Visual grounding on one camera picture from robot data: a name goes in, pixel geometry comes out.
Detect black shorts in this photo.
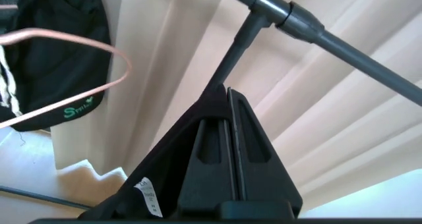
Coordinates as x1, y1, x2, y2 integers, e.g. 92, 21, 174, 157
0, 0, 112, 132

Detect black clothes rack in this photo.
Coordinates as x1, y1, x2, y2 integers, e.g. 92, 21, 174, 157
0, 0, 422, 210

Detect beige curtain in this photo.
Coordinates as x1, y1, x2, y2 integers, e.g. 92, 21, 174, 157
51, 0, 422, 215

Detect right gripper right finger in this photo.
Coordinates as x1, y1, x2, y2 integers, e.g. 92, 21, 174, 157
227, 88, 303, 217

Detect black shirt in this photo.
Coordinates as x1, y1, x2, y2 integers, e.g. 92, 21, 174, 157
78, 84, 231, 220

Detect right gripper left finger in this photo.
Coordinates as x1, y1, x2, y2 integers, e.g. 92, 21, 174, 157
177, 118, 237, 217

